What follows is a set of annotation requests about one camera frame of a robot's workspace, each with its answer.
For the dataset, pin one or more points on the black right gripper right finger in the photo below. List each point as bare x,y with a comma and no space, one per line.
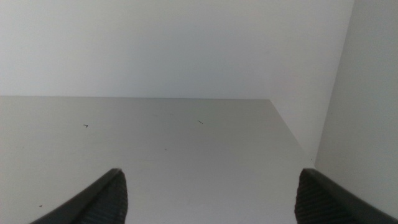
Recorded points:
320,202

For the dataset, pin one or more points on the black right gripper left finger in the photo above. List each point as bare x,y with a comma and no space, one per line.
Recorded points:
105,202

